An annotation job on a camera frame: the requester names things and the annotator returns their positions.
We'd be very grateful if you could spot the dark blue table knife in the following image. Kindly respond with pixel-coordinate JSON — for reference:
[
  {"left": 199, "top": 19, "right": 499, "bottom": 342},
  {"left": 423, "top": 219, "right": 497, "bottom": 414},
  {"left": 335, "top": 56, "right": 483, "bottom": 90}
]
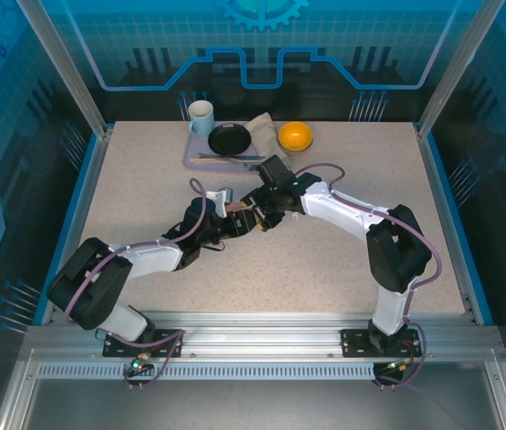
[{"left": 197, "top": 152, "right": 266, "bottom": 161}]

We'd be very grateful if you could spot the black round plate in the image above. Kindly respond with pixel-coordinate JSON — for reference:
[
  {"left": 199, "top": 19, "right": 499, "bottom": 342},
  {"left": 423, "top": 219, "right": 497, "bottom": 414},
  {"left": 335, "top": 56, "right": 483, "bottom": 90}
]
[{"left": 207, "top": 123, "right": 253, "bottom": 154}]

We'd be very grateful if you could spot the orange bowl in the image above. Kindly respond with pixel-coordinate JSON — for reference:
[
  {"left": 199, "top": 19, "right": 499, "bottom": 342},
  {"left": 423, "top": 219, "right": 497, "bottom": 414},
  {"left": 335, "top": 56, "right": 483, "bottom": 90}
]
[{"left": 278, "top": 121, "right": 314, "bottom": 157}]

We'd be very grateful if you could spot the beige folded cloth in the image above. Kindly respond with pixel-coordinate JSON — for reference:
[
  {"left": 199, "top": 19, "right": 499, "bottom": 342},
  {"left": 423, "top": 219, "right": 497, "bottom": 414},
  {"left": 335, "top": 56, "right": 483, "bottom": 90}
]
[{"left": 246, "top": 111, "right": 290, "bottom": 160}]

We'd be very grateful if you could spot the purple plastic tray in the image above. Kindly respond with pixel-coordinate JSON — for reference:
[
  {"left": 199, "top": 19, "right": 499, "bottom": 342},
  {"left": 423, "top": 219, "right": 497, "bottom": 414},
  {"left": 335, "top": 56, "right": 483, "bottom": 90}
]
[{"left": 183, "top": 119, "right": 268, "bottom": 173}]

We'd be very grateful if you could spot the light blue mug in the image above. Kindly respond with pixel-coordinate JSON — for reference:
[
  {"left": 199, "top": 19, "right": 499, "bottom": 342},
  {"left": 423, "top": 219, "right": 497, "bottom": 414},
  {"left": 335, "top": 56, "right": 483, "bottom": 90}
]
[{"left": 187, "top": 99, "right": 216, "bottom": 137}]

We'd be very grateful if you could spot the small LED circuit board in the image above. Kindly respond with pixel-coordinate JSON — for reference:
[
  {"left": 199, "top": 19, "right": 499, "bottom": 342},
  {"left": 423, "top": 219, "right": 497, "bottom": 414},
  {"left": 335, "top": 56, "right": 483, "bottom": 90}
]
[
  {"left": 126, "top": 353, "right": 154, "bottom": 378},
  {"left": 380, "top": 356, "right": 415, "bottom": 375}
]

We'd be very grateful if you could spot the grey metal lower panel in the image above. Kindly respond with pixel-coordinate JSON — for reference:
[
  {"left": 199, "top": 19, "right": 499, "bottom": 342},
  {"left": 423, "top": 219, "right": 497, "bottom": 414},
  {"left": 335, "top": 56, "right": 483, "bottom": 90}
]
[{"left": 0, "top": 348, "right": 506, "bottom": 430}]

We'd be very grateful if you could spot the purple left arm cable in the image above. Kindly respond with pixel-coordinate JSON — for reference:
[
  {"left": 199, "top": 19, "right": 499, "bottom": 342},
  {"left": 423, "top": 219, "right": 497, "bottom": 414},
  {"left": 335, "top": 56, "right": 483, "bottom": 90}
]
[{"left": 63, "top": 177, "right": 209, "bottom": 391}]

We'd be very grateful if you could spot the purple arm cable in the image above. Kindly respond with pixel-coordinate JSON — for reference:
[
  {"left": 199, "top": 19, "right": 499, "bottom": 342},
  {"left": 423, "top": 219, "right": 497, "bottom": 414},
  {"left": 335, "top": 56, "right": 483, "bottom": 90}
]
[
  {"left": 63, "top": 177, "right": 209, "bottom": 391},
  {"left": 295, "top": 163, "right": 442, "bottom": 391}
]

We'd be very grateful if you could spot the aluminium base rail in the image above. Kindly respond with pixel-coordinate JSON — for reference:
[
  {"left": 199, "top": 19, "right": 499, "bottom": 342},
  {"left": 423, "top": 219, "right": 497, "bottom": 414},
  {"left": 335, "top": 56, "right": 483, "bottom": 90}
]
[{"left": 26, "top": 311, "right": 500, "bottom": 359}]

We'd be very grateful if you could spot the aluminium side rail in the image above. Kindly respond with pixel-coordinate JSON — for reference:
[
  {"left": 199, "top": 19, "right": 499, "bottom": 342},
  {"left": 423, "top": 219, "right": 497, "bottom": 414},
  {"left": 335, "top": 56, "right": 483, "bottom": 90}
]
[
  {"left": 415, "top": 125, "right": 492, "bottom": 326},
  {"left": 32, "top": 127, "right": 115, "bottom": 326}
]

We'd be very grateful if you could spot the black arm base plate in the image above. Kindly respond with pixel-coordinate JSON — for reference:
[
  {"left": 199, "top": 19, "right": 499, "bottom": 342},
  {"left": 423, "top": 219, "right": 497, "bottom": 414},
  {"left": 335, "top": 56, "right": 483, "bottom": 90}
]
[
  {"left": 102, "top": 329, "right": 185, "bottom": 359},
  {"left": 339, "top": 328, "right": 423, "bottom": 359}
]

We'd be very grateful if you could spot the slotted metal cable duct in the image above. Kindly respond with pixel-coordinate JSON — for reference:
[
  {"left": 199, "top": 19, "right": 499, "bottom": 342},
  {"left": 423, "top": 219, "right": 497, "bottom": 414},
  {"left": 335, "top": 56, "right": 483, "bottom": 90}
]
[{"left": 37, "top": 363, "right": 377, "bottom": 381}]

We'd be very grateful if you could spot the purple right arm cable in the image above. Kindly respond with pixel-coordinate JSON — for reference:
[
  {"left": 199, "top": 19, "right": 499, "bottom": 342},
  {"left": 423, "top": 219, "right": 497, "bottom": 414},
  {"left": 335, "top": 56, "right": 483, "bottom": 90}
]
[{"left": 295, "top": 163, "right": 442, "bottom": 391}]

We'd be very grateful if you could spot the aluminium frame post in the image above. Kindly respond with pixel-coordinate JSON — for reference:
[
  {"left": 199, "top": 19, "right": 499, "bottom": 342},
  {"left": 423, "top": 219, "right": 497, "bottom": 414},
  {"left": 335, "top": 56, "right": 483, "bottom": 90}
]
[
  {"left": 415, "top": 0, "right": 506, "bottom": 140},
  {"left": 15, "top": 0, "right": 114, "bottom": 138}
]

